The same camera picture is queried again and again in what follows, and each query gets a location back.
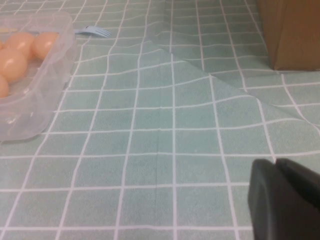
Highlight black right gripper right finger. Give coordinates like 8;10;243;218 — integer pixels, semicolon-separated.
275;158;320;211

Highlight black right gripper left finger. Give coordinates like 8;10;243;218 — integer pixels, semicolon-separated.
246;158;320;240

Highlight brown cardboard box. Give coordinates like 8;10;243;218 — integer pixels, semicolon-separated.
256;0;320;72

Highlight transparent plastic egg box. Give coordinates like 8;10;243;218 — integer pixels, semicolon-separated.
0;11;77;144

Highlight green checkered tablecloth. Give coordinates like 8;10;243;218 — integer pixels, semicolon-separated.
0;0;320;240

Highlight light blue plastic fork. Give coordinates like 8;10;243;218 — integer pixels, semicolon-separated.
73;25;113;38

